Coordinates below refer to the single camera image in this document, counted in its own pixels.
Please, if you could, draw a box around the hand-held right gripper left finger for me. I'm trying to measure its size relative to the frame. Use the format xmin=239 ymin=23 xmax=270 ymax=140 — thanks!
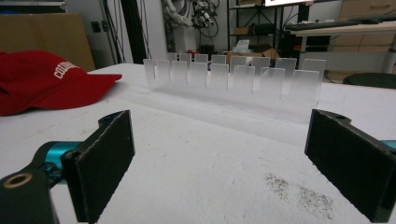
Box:
xmin=60 ymin=109 xmax=136 ymax=224

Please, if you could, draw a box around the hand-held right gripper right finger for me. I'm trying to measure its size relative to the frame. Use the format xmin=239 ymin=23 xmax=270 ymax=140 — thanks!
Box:
xmin=304 ymin=108 xmax=396 ymax=224

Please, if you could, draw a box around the red baseball cap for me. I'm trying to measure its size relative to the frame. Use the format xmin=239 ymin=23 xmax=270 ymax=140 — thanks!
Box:
xmin=0 ymin=49 xmax=123 ymax=117

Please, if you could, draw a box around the clear acrylic slotted rack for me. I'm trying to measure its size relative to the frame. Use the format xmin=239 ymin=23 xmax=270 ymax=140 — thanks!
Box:
xmin=142 ymin=51 xmax=327 ymax=125

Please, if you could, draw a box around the black round stool seat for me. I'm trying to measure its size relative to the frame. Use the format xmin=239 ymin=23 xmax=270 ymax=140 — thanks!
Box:
xmin=343 ymin=72 xmax=396 ymax=90

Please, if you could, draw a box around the white desk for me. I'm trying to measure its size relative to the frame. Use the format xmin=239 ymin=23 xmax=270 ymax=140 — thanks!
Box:
xmin=294 ymin=21 xmax=396 ymax=75

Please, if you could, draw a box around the black keyboard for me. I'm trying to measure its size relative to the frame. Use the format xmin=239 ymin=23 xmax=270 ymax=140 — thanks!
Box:
xmin=284 ymin=20 xmax=362 ymax=32

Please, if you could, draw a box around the brown cardboard sheet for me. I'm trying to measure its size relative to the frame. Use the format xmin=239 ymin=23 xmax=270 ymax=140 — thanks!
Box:
xmin=0 ymin=12 xmax=96 ymax=73

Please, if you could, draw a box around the open cardboard box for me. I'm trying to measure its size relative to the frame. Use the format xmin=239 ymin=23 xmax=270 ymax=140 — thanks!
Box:
xmin=226 ymin=42 xmax=280 ymax=66

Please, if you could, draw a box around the black metal shelf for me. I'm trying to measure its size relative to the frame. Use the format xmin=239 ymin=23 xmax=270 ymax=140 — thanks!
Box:
xmin=226 ymin=0 xmax=286 ymax=53

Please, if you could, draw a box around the monitor screen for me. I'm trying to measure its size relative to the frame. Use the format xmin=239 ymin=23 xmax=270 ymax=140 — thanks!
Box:
xmin=263 ymin=0 xmax=315 ymax=7

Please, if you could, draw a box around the black vertical post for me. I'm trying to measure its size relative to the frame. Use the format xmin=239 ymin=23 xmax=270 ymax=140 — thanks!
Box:
xmin=120 ymin=0 xmax=148 ymax=65

